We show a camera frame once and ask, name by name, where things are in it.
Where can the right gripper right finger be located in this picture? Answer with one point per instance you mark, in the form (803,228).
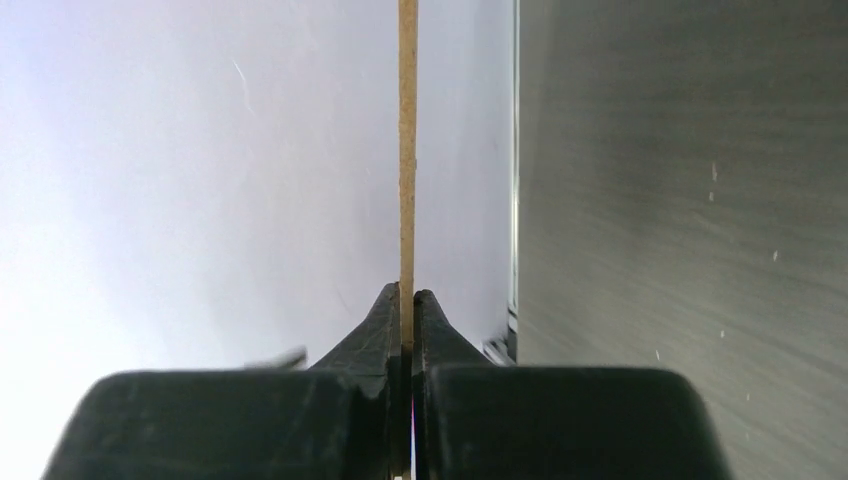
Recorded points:
(474,419)

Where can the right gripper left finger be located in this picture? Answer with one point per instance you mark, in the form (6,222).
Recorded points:
(339,419)

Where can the brown backing board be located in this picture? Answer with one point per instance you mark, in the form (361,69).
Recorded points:
(408,15)

